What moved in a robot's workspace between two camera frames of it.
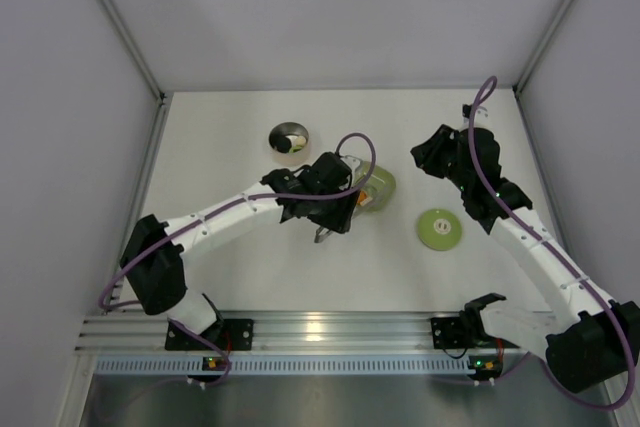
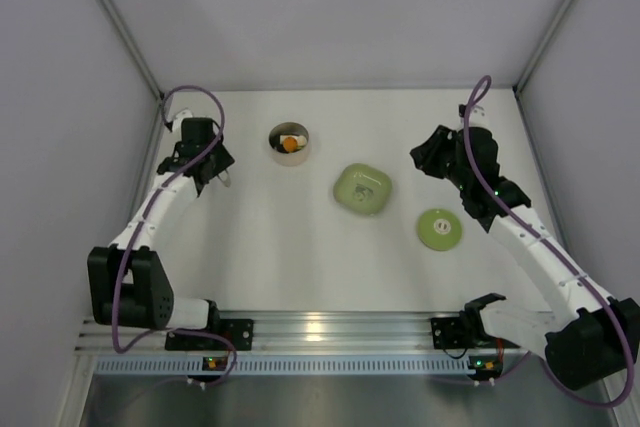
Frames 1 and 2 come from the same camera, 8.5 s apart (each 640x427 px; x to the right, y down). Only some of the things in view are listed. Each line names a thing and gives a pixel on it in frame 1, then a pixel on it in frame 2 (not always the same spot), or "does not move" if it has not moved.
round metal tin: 289,128 does not move
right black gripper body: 431,156 does not move
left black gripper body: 330,220 -> 213,165
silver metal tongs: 353,162 -> 225,177
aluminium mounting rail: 296,331 does not move
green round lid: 439,229 does not move
